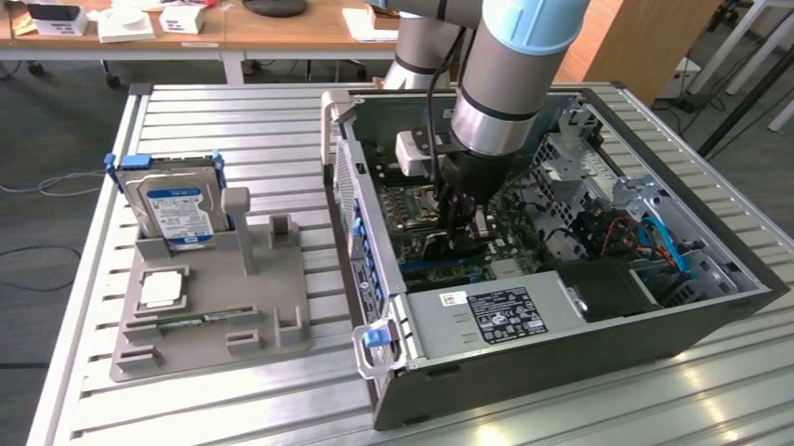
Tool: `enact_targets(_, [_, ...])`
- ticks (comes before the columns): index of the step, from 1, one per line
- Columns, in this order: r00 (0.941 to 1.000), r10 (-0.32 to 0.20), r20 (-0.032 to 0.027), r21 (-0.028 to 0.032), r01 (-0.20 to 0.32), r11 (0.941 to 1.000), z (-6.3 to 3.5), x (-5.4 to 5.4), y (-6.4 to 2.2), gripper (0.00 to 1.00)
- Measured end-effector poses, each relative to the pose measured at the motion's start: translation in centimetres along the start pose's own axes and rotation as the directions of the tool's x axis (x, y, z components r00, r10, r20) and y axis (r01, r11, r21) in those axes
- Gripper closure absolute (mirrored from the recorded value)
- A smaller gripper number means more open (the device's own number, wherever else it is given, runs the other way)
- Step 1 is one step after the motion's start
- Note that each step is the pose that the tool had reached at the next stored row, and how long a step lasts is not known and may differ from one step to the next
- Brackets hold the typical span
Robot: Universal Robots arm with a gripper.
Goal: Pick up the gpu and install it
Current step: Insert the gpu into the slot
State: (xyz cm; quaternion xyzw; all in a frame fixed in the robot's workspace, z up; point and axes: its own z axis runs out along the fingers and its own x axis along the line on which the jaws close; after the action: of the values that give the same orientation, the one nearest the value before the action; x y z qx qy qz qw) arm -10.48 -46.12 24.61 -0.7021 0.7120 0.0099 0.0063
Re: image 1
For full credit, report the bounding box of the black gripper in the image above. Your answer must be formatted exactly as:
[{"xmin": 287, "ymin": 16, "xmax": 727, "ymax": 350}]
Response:
[{"xmin": 432, "ymin": 151, "xmax": 514, "ymax": 208}]

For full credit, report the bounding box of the nvidia graphics card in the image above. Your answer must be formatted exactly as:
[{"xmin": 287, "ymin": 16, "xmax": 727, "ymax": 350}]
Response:
[{"xmin": 420, "ymin": 230, "xmax": 491, "ymax": 262}]

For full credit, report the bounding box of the CPU socket with CPU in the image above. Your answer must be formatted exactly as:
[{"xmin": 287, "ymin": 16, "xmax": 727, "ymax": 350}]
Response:
[{"xmin": 408, "ymin": 185, "xmax": 443, "ymax": 223}]

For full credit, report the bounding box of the green motherboard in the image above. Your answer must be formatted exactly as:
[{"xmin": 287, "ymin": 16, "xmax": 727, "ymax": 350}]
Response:
[{"xmin": 371, "ymin": 155, "xmax": 559, "ymax": 294}]

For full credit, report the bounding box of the metal drive cage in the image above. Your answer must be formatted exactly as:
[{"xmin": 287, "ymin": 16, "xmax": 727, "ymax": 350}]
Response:
[{"xmin": 526, "ymin": 101, "xmax": 622, "ymax": 233}]

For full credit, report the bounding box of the blue expansion slot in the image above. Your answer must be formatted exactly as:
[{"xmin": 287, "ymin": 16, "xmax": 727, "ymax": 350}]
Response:
[{"xmin": 398, "ymin": 258, "xmax": 467, "ymax": 276}]

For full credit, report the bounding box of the grey power supply unit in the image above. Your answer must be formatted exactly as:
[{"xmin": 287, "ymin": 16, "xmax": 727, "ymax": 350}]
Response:
[{"xmin": 406, "ymin": 270, "xmax": 588, "ymax": 359}]

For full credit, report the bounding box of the white paper stack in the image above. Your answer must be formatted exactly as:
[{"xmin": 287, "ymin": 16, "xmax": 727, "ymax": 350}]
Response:
[{"xmin": 342, "ymin": 7, "xmax": 399, "ymax": 44}]

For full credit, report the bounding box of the wooden cabinet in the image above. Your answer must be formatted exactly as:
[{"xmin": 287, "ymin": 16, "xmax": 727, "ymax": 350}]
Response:
[{"xmin": 555, "ymin": 0, "xmax": 727, "ymax": 106}]

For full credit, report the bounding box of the wooden desk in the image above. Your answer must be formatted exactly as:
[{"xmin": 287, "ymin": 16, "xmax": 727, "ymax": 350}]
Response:
[
  {"xmin": 0, "ymin": 0, "xmax": 230, "ymax": 87},
  {"xmin": 223, "ymin": 0, "xmax": 570, "ymax": 85}
]

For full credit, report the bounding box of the metal disk bay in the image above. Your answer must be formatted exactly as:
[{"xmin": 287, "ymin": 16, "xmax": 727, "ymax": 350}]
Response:
[{"xmin": 629, "ymin": 248, "xmax": 743, "ymax": 308}]

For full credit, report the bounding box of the black open PC case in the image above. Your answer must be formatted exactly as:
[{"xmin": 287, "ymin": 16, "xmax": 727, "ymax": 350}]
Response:
[{"xmin": 319, "ymin": 85, "xmax": 793, "ymax": 431}]

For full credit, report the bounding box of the hard disk with blue caddy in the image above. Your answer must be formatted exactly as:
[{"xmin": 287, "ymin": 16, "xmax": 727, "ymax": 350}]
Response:
[{"xmin": 101, "ymin": 149, "xmax": 228, "ymax": 255}]

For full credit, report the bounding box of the black round monitor foot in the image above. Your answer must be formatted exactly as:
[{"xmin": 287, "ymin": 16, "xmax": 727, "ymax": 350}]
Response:
[{"xmin": 240, "ymin": 0, "xmax": 310, "ymax": 18}]

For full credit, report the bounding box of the grey printed parts rack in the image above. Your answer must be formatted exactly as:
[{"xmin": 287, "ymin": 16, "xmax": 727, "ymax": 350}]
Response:
[{"xmin": 109, "ymin": 185, "xmax": 312, "ymax": 385}]

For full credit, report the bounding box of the green spare RAM stick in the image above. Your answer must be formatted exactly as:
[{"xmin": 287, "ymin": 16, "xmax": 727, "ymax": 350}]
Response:
[{"xmin": 157, "ymin": 311, "xmax": 235, "ymax": 329}]

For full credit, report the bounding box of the silver spare CPU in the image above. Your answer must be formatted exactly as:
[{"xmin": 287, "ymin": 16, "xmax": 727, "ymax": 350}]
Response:
[{"xmin": 139, "ymin": 272, "xmax": 187, "ymax": 311}]

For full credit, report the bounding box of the small white labelled box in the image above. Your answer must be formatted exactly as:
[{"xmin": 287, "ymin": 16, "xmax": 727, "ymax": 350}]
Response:
[{"xmin": 159, "ymin": 4, "xmax": 207, "ymax": 34}]

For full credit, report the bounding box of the white flat carton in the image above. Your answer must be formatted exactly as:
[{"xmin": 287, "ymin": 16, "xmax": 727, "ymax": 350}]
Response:
[{"xmin": 97, "ymin": 7, "xmax": 155, "ymax": 44}]

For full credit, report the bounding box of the white box with black tablet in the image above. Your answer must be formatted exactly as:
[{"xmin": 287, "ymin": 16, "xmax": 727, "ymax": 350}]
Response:
[{"xmin": 27, "ymin": 3, "xmax": 88, "ymax": 36}]

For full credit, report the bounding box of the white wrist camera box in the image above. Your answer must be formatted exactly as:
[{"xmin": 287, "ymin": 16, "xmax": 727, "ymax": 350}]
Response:
[{"xmin": 395, "ymin": 131, "xmax": 450, "ymax": 177}]

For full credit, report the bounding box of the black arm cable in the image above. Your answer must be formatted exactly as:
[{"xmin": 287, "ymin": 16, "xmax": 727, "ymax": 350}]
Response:
[{"xmin": 424, "ymin": 27, "xmax": 471, "ymax": 183}]

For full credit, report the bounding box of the red disk wire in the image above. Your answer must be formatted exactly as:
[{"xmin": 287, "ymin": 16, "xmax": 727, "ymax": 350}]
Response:
[{"xmin": 605, "ymin": 216, "xmax": 678, "ymax": 269}]

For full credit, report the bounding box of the blue disk wire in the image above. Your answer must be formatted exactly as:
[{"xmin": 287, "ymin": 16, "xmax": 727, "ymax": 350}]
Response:
[{"xmin": 645, "ymin": 216, "xmax": 694, "ymax": 280}]

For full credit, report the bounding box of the white table frame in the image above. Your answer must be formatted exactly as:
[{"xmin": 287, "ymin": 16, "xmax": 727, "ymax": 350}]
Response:
[{"xmin": 687, "ymin": 0, "xmax": 794, "ymax": 132}]

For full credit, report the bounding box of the white floor cable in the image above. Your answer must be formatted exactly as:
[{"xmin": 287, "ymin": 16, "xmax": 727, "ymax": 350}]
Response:
[{"xmin": 0, "ymin": 169, "xmax": 108, "ymax": 196}]

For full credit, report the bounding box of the black floor cable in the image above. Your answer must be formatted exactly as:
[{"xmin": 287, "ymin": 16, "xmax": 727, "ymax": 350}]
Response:
[{"xmin": 0, "ymin": 244, "xmax": 81, "ymax": 281}]

